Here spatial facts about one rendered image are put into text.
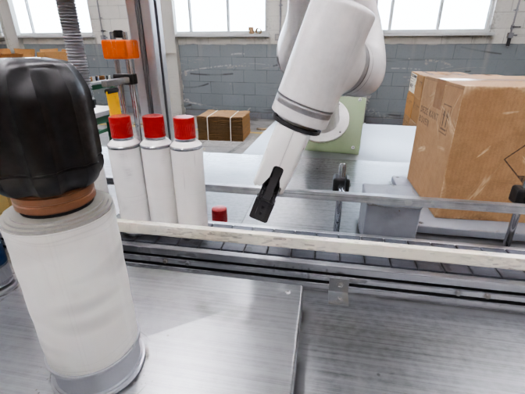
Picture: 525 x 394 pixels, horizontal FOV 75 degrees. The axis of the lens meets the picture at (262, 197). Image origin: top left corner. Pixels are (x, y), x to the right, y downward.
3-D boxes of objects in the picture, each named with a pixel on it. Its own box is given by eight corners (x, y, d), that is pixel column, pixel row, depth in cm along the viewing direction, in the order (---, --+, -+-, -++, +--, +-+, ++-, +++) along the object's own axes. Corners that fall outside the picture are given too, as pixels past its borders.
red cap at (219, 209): (230, 222, 76) (230, 208, 74) (216, 226, 74) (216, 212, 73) (223, 216, 78) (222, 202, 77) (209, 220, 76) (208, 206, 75)
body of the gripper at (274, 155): (280, 100, 54) (257, 162, 59) (270, 112, 45) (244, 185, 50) (324, 117, 54) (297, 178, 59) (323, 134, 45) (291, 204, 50)
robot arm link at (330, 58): (310, 95, 54) (266, 85, 48) (347, 5, 48) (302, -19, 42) (348, 117, 49) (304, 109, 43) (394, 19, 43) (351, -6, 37)
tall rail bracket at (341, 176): (326, 258, 63) (334, 173, 56) (327, 238, 69) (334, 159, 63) (344, 259, 62) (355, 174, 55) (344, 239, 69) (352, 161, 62)
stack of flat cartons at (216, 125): (197, 140, 469) (195, 116, 456) (208, 130, 518) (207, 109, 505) (243, 141, 460) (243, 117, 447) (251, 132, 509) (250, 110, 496)
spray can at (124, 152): (118, 236, 60) (94, 118, 52) (130, 222, 65) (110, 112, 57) (147, 237, 60) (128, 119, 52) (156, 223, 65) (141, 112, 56)
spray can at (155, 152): (149, 236, 60) (131, 119, 52) (155, 222, 65) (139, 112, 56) (180, 235, 60) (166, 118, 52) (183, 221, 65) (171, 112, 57)
